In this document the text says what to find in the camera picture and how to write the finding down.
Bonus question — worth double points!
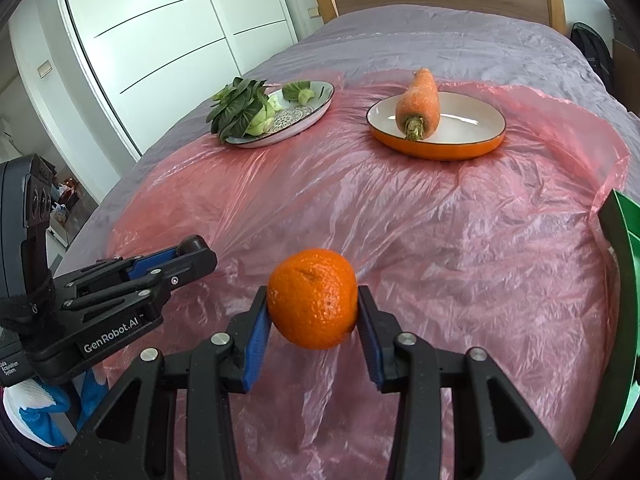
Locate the small bok choy piece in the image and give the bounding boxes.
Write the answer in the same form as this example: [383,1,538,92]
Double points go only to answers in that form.
[282,80,317,106]

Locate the green tray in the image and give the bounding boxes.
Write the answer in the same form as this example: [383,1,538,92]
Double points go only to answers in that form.
[597,190,640,433]

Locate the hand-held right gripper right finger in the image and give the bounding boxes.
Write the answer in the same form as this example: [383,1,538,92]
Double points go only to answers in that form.
[356,285,578,480]

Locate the bed with purple cover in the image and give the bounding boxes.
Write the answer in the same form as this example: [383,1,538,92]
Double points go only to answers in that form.
[65,4,640,480]

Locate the patterned plate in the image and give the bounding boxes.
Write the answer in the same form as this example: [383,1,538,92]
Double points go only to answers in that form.
[220,80,335,149]

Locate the pink plastic sheet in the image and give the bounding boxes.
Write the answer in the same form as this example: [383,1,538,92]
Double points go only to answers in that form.
[107,72,631,480]

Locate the wooden nightstand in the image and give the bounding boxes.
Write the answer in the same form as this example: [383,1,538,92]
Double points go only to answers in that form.
[612,37,640,91]

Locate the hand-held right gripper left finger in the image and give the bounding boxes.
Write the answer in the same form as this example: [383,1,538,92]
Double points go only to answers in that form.
[52,286,273,480]

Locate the white wardrobe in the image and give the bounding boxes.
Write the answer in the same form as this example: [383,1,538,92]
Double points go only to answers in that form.
[52,0,298,161]

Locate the orange dish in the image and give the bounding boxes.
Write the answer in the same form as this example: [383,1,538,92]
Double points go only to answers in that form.
[366,92,507,162]

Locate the orange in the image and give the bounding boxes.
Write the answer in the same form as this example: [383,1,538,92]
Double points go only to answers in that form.
[266,248,359,351]

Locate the carrot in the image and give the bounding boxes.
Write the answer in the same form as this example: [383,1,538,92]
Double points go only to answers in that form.
[395,68,441,141]

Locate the black backpack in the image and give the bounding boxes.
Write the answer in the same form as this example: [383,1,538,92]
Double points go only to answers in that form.
[570,22,616,93]

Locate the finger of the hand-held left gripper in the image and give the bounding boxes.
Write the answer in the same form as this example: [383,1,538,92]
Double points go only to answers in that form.
[59,248,219,333]
[52,233,212,289]

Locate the person's left hand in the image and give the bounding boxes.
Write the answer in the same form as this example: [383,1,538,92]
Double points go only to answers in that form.
[2,367,109,448]

